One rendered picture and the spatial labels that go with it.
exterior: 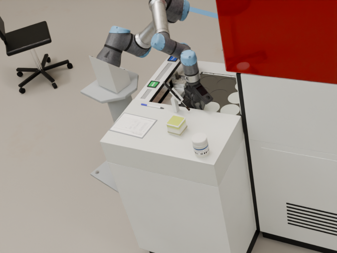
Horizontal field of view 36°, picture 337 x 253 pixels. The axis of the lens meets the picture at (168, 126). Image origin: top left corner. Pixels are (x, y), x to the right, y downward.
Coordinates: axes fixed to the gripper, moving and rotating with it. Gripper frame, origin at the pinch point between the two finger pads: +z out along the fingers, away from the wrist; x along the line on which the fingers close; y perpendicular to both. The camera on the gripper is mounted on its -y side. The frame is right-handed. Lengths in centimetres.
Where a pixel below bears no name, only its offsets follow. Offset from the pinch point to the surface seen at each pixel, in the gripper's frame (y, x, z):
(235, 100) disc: -4.7, -19.3, 1.3
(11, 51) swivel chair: 248, 38, 45
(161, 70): 43.6, -4.0, -4.8
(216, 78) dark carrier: 19.1, -24.9, 1.3
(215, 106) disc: -0.2, -8.9, 1.3
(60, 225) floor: 74, 83, 91
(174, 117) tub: -6.8, 19.4, -12.0
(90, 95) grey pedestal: 76, 32, 9
